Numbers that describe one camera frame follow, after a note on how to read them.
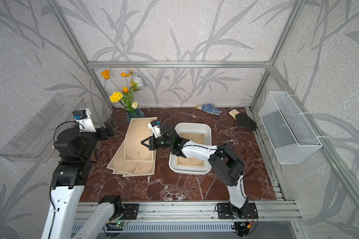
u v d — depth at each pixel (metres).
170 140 0.66
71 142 0.42
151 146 0.71
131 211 0.73
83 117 0.50
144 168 0.89
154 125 0.74
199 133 1.05
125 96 0.91
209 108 1.19
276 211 0.76
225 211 0.74
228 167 0.49
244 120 1.12
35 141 0.64
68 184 0.43
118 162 0.92
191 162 0.91
